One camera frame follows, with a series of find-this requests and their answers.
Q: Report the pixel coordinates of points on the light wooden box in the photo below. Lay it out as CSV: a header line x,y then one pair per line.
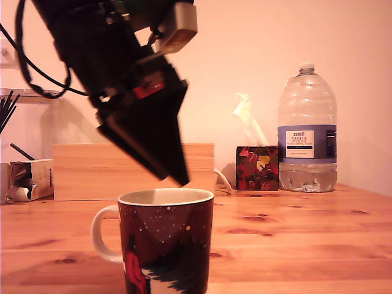
x,y
79,171

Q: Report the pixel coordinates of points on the white tissue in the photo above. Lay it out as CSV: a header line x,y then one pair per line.
x,y
245,110

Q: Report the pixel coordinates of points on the torn white cardboard box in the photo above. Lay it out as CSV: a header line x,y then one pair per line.
x,y
39,177

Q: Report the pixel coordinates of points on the thin black stick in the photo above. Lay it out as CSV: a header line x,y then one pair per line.
x,y
6,105
9,114

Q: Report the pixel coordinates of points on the dark red printed mug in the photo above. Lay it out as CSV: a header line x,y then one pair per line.
x,y
165,242

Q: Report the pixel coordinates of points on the floral tissue box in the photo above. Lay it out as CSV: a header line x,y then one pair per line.
x,y
257,168

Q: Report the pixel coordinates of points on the large clear water bottle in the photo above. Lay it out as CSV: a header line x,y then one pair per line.
x,y
307,104

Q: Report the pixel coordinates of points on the grey camera box with bracket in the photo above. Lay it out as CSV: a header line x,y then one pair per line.
x,y
183,21

